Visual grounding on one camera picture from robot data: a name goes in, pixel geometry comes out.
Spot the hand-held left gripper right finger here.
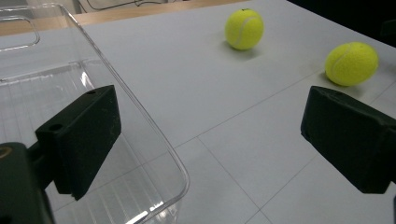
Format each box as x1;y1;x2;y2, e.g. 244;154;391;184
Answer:
300;85;396;194

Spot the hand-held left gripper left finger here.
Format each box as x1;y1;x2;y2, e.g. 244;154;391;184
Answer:
35;85;122;201

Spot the clear plastic container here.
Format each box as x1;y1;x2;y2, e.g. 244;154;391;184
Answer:
0;3;191;224

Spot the yellow tennis ball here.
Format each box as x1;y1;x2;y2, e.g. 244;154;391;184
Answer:
224;7;265;51
324;41;380;88

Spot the black curtain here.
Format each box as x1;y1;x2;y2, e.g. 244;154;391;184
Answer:
286;0;396;49

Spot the black cable on floor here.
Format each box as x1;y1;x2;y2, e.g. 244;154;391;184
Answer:
85;0;171;11

